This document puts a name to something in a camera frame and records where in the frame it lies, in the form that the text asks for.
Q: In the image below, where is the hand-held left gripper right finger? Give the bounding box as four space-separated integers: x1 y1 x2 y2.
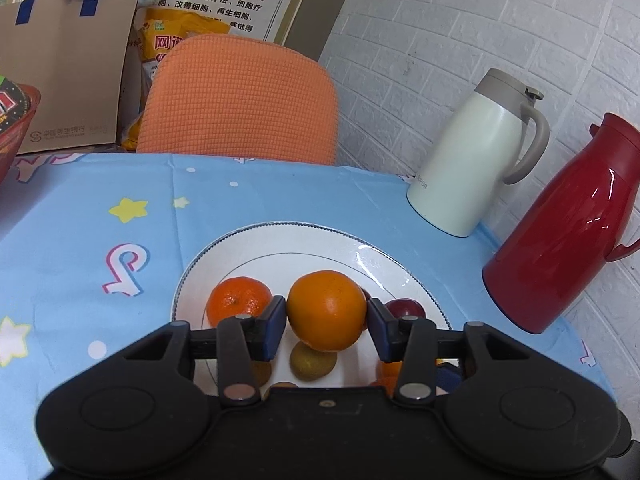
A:
369 298 521 406

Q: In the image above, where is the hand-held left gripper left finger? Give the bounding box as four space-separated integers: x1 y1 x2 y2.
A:
120 296 288 407

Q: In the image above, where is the mandarin orange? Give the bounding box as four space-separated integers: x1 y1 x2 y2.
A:
206 277 274 328
370 360 406 388

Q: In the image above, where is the kiwi fruit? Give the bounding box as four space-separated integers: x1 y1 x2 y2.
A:
291 341 338 381

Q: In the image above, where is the large smooth orange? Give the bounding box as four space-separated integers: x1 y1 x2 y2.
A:
286 270 368 352

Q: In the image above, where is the white plate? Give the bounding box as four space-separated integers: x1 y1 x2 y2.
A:
170 221 453 396

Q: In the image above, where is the white thermos jug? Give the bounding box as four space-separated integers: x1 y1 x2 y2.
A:
406 68 551 238

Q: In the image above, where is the red thermos jug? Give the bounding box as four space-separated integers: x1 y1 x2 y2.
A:
482 112 640 335

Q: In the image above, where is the blue printed tablecloth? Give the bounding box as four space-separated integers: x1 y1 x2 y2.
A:
0 152 616 411

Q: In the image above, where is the orange chair back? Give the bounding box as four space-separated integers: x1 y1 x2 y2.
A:
136 35 339 166

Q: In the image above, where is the pink glass bowl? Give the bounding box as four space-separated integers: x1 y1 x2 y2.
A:
0 82 42 183

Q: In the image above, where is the yellow plastic bag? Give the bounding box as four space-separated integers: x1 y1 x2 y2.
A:
117 7 236 153

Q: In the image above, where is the brown cardboard box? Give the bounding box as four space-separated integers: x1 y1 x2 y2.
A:
0 0 141 156

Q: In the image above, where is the instant noodle cup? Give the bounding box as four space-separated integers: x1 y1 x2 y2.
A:
0 76 33 131

